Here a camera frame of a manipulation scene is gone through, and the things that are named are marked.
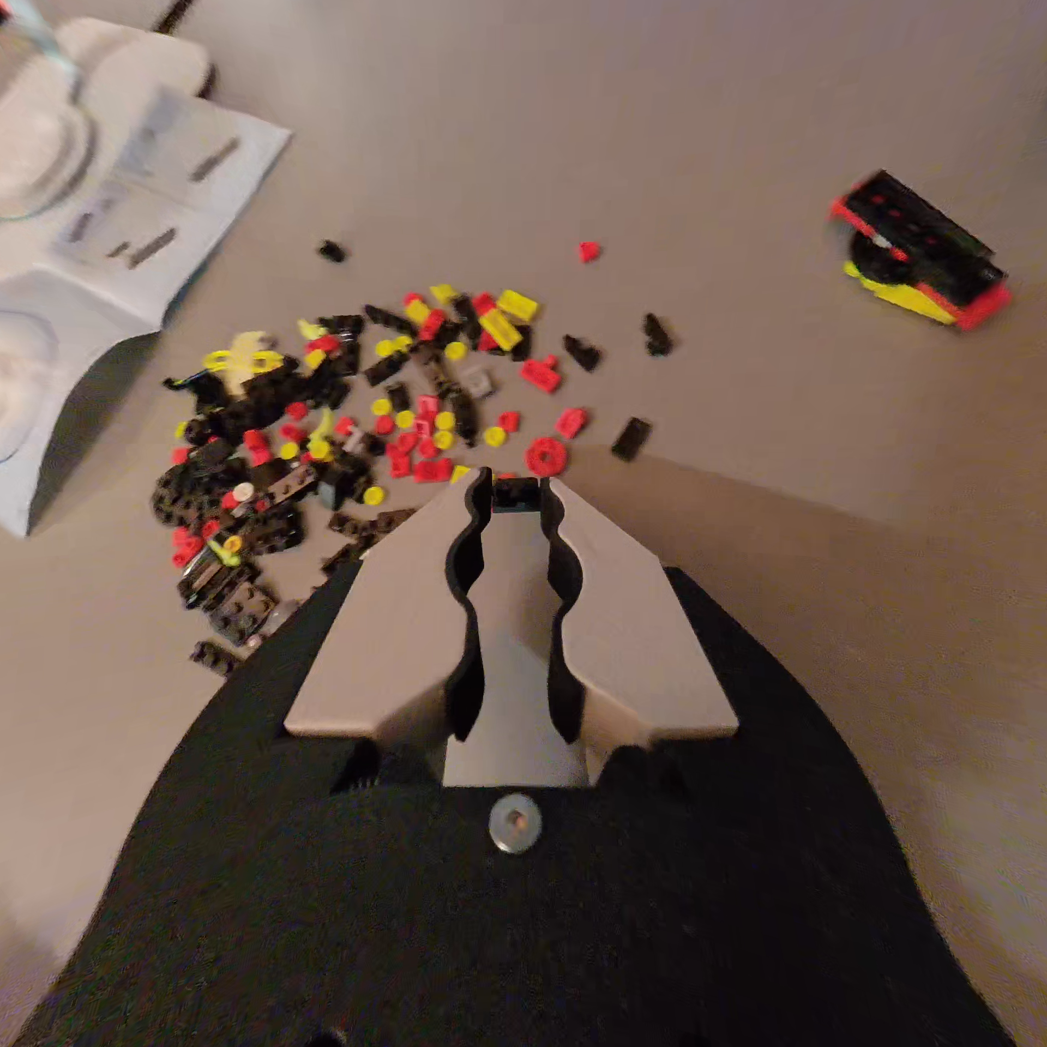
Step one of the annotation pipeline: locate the pile of lego pieces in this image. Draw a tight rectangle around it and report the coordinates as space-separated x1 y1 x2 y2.
151 282 565 680

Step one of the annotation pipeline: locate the instruction booklet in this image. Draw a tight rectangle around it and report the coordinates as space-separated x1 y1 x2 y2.
0 86 293 539

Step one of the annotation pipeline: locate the black yellow red lego model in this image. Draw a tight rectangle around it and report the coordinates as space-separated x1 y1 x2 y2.
828 169 1015 333

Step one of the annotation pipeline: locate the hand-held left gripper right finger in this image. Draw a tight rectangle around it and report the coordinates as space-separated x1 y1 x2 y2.
540 477 739 762

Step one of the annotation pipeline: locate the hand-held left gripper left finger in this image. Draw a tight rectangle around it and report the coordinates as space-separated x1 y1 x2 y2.
284 468 494 768

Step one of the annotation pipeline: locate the white stand base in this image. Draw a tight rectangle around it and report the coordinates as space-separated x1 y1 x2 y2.
0 16 215 224

